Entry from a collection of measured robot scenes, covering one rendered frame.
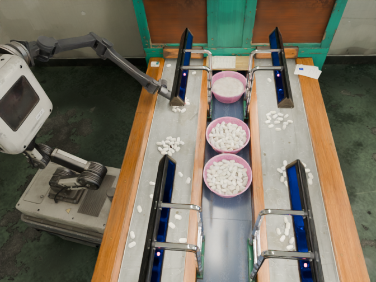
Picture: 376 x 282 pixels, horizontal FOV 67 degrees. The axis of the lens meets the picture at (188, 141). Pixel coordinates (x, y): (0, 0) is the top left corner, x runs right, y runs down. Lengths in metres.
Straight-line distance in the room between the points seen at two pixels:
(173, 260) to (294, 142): 0.95
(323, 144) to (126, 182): 1.14
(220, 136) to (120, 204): 0.71
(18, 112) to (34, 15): 2.26
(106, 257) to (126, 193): 0.33
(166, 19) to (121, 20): 1.16
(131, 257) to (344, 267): 0.97
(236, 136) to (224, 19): 0.82
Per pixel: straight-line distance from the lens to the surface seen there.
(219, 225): 1.56
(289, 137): 1.82
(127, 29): 3.29
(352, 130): 3.02
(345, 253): 1.55
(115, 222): 1.55
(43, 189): 2.18
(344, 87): 3.40
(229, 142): 1.74
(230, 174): 1.63
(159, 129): 1.83
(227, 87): 2.06
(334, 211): 1.61
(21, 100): 1.43
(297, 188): 1.23
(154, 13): 2.15
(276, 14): 2.14
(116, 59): 1.87
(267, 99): 2.00
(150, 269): 1.08
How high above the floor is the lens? 2.15
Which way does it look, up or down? 53 degrees down
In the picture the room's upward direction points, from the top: 7 degrees counter-clockwise
